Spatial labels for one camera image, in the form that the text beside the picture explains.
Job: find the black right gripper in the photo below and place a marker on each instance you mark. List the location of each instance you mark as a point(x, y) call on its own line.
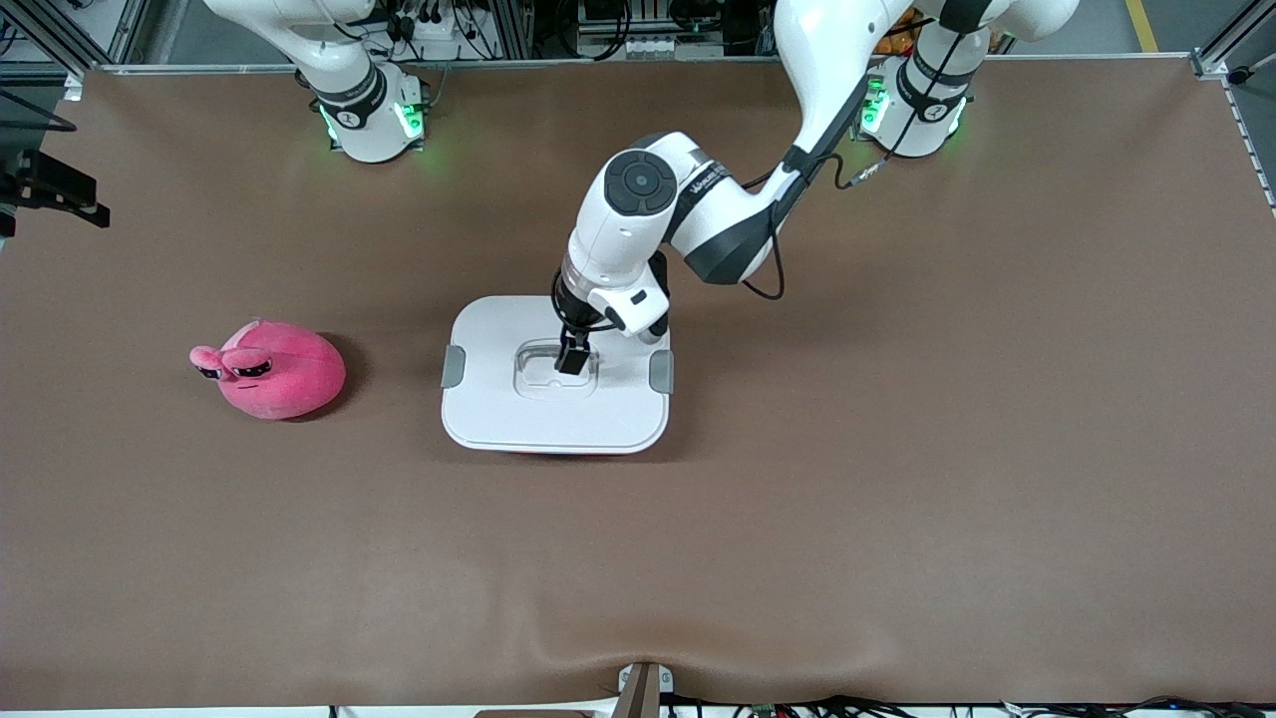
point(61, 178)

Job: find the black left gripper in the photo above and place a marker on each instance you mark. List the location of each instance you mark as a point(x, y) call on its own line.
point(574, 321)

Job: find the pink plush toy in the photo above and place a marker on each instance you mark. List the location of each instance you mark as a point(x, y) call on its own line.
point(289, 374)

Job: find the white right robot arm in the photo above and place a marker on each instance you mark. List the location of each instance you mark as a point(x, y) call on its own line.
point(364, 120)

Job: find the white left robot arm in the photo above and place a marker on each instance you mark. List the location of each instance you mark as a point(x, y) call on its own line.
point(638, 229)

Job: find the white socket block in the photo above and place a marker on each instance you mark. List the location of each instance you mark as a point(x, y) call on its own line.
point(643, 47)

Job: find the white power strip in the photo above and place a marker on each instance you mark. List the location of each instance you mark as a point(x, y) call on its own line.
point(434, 40)

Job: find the brown table cover sheet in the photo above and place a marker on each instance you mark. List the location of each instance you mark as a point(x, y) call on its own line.
point(897, 578)

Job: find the aluminium frame strut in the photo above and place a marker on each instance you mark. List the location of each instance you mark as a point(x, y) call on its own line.
point(130, 30)

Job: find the aluminium frame post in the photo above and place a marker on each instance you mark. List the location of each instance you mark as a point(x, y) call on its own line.
point(1221, 50)
point(508, 30)

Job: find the metal table edge bracket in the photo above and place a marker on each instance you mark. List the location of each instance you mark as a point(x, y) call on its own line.
point(643, 693)

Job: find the perforated metal edge rail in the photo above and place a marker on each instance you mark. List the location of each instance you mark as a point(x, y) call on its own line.
point(1252, 145)

